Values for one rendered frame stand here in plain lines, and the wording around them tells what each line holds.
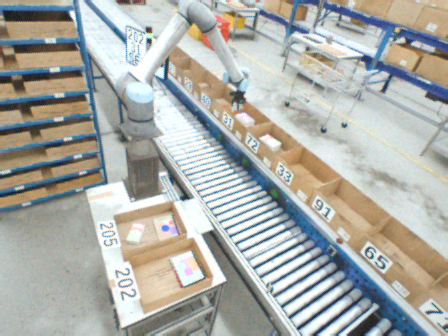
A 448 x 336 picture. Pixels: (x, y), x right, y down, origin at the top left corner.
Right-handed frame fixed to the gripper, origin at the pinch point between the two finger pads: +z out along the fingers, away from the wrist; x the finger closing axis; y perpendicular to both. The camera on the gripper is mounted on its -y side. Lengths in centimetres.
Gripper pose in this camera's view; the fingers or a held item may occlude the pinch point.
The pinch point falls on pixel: (235, 109)
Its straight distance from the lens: 249.8
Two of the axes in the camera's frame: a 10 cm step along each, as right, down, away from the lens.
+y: 5.4, 5.9, -6.0
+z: -1.3, 7.6, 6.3
